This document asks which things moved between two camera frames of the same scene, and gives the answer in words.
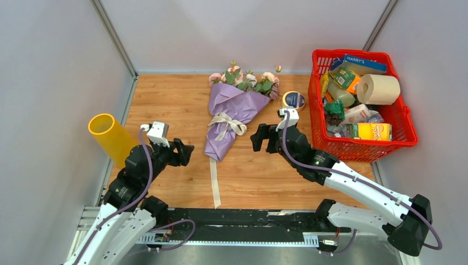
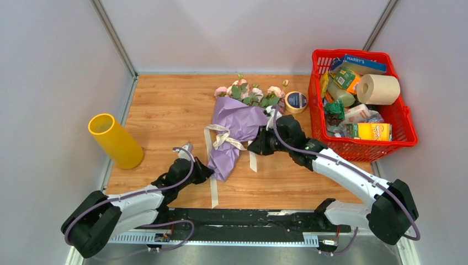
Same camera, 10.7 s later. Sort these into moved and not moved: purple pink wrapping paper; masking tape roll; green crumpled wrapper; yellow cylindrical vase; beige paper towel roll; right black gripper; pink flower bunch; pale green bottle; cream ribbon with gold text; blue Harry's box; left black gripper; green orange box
Moved: cream ribbon with gold text; purple pink wrapping paper; left black gripper; pink flower bunch
Not moved: green crumpled wrapper; pale green bottle; green orange box; yellow cylindrical vase; masking tape roll; right black gripper; blue Harry's box; beige paper towel roll
